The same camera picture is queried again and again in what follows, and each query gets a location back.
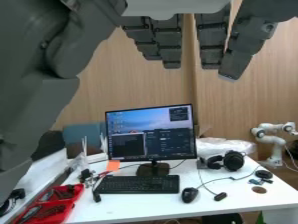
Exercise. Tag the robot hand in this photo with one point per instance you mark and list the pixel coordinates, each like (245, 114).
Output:
(31, 66)

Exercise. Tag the white router with antennas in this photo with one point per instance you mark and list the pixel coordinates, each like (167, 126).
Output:
(91, 157)

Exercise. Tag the black computer monitor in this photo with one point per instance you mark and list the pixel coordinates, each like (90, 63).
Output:
(151, 133)

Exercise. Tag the orange sticky note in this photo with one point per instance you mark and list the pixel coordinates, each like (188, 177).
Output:
(114, 165)

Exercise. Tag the red tray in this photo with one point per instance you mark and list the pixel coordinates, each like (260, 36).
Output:
(22, 216)
(78, 190)

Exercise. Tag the black headset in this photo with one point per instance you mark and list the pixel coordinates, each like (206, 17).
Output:
(14, 200)

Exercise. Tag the small black block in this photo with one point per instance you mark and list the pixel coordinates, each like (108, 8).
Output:
(96, 196)

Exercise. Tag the black keyboard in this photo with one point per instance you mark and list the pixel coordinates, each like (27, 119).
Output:
(138, 184)

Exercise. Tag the clear plastic bag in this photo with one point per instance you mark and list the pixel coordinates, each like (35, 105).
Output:
(222, 145)

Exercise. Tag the black computer mouse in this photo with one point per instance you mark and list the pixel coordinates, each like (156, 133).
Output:
(190, 195)

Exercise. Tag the black headphones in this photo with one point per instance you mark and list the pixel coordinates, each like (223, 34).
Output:
(234, 160)

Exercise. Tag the small white jointed device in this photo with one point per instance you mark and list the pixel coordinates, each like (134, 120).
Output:
(277, 140)

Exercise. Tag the black round puck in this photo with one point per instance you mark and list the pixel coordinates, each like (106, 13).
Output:
(264, 174)

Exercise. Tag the white desk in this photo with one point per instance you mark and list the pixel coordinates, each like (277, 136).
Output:
(231, 208)

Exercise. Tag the brown round disc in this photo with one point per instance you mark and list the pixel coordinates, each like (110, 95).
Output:
(260, 190)

